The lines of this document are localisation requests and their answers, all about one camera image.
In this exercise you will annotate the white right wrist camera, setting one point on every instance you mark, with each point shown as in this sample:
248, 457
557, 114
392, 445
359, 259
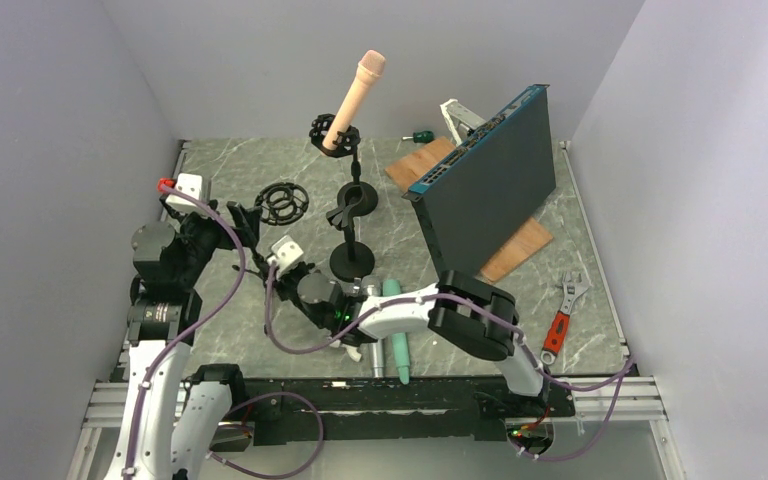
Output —
285, 254

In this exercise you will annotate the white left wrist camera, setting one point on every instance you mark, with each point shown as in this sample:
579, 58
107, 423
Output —
191, 185

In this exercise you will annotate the beige pink microphone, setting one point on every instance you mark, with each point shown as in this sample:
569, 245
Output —
368, 72

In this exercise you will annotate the green handled screwdriver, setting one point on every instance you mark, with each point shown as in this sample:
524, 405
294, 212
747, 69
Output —
420, 137

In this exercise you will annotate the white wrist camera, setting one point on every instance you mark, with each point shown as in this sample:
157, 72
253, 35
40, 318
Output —
285, 254
191, 185

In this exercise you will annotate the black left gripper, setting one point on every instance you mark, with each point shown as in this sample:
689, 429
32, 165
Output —
245, 220

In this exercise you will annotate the black clip microphone stand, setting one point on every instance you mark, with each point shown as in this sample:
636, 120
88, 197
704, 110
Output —
351, 259

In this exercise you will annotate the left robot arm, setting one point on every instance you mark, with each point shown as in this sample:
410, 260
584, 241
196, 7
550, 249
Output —
164, 436

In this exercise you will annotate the chrome faucet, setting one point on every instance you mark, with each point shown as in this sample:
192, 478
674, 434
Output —
355, 288

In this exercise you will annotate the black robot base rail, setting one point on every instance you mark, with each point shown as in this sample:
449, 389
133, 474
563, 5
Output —
280, 411

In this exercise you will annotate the silver mesh-head microphone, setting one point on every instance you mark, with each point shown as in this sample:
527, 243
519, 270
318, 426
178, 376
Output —
372, 287

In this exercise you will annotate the wooden board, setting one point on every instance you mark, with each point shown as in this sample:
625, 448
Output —
479, 217

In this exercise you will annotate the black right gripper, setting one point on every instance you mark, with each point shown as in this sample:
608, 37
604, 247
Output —
283, 280

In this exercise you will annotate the white metal bracket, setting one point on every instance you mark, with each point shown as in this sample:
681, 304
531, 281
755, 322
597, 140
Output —
460, 121

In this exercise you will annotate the red handled adjustable wrench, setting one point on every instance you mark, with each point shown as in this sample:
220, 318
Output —
573, 285

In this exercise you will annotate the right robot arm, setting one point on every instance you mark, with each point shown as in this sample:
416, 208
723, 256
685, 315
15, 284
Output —
477, 318

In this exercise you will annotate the black shock-mount tripod stand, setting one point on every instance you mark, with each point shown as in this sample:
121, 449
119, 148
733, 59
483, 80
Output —
282, 203

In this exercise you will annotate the blue network switch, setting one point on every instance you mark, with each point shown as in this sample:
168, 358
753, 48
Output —
524, 118

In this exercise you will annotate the white plastic pipe fitting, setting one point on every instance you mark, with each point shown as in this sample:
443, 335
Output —
353, 353

